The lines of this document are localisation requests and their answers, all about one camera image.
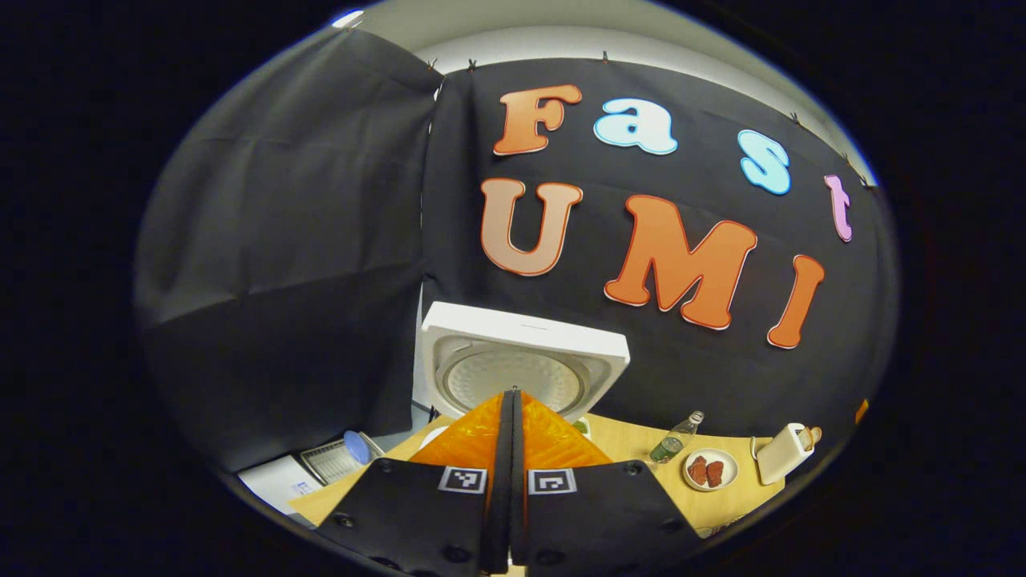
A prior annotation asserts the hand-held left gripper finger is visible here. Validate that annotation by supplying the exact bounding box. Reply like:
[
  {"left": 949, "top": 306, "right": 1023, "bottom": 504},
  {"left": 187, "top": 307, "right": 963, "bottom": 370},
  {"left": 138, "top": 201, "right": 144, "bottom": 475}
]
[
  {"left": 317, "top": 390, "right": 514, "bottom": 576},
  {"left": 513, "top": 390, "right": 703, "bottom": 576}
]

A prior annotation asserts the white rice cooker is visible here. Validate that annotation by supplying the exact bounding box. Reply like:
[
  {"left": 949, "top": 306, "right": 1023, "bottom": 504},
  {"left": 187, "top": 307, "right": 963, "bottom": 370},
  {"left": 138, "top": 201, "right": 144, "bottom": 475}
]
[{"left": 413, "top": 301, "right": 632, "bottom": 450}]

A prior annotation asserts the white toaster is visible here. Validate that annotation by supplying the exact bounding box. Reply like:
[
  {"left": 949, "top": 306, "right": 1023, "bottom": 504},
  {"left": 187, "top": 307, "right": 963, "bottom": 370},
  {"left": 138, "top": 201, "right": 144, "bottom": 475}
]
[{"left": 752, "top": 422, "right": 816, "bottom": 486}]

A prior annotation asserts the white round plate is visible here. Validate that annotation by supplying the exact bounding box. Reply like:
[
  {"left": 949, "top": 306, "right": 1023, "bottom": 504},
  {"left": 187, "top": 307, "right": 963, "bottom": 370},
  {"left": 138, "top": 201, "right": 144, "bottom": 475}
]
[{"left": 682, "top": 447, "right": 740, "bottom": 492}]

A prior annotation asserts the clear plastic water bottle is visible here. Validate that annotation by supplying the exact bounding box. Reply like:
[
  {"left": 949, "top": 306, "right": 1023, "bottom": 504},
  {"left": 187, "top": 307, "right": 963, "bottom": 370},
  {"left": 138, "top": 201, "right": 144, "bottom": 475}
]
[{"left": 649, "top": 410, "right": 706, "bottom": 466}]

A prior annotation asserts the white slatted tray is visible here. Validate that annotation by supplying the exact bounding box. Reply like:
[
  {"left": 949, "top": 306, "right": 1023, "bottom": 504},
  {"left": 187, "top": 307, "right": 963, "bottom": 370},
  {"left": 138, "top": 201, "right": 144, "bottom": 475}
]
[{"left": 300, "top": 430, "right": 386, "bottom": 486}]

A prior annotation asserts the white flat box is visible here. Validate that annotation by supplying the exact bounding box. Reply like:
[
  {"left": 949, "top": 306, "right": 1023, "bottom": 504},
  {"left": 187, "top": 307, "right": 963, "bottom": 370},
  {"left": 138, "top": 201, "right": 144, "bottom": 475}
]
[{"left": 237, "top": 454, "right": 323, "bottom": 514}]

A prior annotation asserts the black backdrop cloth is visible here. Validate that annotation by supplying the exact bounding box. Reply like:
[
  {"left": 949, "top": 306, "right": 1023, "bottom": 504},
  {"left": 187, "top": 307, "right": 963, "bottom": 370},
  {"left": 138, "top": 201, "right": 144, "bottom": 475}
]
[{"left": 132, "top": 28, "right": 899, "bottom": 475}]

